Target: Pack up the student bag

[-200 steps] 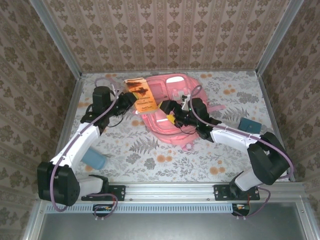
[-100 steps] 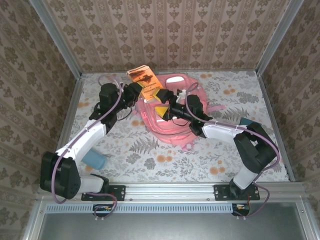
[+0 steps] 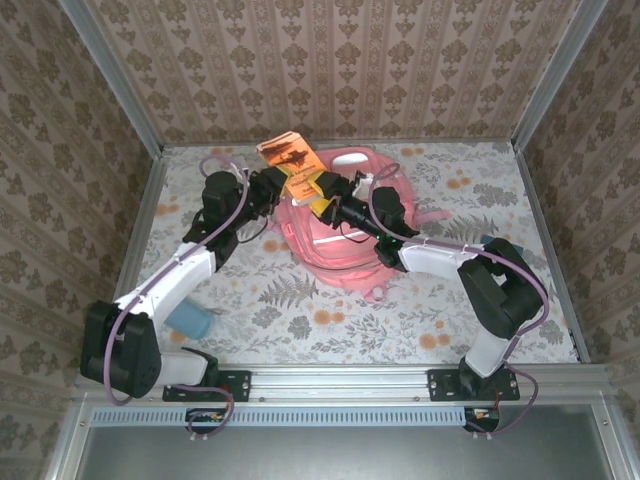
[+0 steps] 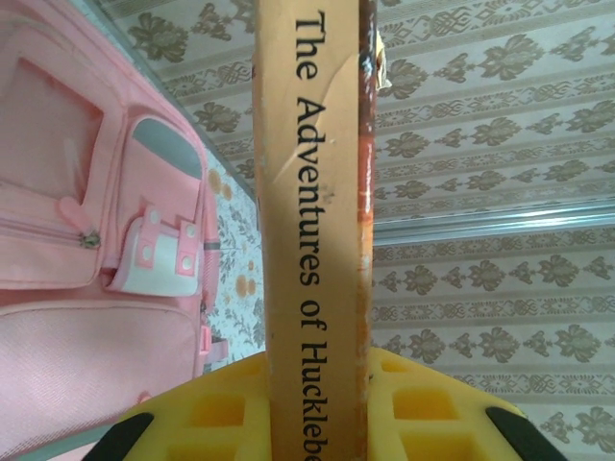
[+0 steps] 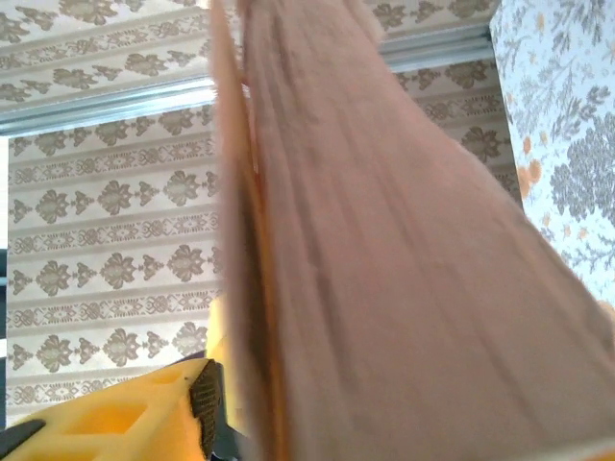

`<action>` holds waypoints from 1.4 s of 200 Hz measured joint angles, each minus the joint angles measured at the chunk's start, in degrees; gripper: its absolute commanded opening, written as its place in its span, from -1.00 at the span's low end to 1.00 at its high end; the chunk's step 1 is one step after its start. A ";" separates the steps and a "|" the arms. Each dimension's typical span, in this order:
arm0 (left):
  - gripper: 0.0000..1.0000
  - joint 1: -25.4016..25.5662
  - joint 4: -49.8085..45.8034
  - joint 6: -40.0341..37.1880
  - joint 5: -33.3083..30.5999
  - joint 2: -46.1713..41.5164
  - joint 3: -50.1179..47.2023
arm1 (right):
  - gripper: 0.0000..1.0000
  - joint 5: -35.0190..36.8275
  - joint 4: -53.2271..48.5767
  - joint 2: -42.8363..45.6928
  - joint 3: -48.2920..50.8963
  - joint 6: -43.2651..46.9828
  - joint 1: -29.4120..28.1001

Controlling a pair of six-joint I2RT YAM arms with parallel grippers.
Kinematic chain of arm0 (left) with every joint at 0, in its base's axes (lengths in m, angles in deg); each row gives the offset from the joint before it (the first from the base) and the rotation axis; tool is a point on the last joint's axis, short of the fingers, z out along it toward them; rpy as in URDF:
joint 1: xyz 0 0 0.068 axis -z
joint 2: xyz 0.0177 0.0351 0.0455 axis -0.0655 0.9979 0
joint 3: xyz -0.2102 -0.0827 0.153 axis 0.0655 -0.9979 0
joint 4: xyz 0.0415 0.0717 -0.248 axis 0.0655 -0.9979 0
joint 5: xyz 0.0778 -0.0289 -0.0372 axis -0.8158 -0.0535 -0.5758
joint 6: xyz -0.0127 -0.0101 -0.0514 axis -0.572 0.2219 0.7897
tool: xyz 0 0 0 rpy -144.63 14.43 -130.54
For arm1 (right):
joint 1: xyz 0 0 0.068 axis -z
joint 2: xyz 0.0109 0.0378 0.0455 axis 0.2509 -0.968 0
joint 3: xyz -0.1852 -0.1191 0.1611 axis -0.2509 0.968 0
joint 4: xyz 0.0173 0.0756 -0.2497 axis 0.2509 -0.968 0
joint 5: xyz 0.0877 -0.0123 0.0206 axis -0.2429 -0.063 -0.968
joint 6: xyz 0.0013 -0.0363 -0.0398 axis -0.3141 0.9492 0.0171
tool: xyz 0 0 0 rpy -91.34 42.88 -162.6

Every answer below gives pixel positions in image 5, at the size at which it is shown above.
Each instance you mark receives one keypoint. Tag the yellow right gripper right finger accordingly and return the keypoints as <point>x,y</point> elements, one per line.
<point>591,455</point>

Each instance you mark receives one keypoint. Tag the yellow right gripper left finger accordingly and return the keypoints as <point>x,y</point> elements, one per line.
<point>120,418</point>

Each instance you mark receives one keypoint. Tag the pink student backpack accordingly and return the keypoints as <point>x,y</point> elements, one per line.
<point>384,240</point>

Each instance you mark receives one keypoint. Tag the floral tablecloth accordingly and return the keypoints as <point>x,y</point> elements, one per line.
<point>567,144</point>

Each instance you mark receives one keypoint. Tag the aluminium corner post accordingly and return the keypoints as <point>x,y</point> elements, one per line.
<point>96,108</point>

